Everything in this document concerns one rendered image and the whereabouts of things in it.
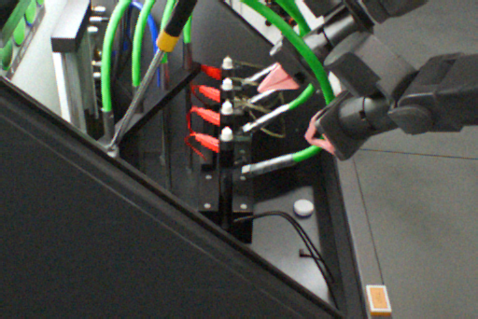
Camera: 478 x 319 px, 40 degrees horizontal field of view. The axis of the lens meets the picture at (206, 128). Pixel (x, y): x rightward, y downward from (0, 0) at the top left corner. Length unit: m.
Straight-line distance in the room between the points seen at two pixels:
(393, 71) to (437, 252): 1.84
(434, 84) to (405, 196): 2.06
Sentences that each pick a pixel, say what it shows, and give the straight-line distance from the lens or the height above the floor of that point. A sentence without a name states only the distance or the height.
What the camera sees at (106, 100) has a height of 1.18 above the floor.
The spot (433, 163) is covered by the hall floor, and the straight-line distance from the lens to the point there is 3.00.
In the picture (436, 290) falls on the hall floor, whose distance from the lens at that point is 2.46.
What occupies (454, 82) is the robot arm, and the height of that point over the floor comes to 1.42.
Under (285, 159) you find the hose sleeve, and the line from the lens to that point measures 1.00.
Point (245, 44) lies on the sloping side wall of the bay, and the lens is 1.38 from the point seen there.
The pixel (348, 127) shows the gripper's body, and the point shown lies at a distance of 0.87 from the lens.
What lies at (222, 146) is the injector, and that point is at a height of 1.09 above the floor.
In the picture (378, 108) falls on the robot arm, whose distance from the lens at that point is 0.82.
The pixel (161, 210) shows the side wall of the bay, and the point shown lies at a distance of 0.77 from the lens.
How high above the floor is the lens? 1.78
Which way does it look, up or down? 36 degrees down
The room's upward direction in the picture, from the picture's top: straight up
